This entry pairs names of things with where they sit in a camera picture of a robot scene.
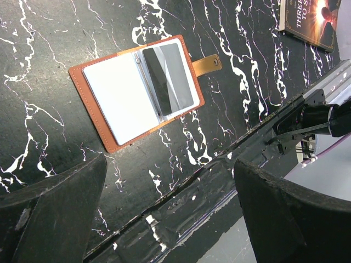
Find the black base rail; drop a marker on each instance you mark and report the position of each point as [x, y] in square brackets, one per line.
[167, 224]

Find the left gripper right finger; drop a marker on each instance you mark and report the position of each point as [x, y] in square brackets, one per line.
[287, 222]

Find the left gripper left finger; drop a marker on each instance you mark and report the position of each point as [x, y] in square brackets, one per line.
[50, 221]

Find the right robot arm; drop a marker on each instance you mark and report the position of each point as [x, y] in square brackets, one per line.
[326, 119]

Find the dark red picture book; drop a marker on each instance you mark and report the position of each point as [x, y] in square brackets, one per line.
[313, 21]

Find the brown leather card holder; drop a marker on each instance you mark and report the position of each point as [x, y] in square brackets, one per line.
[118, 97]

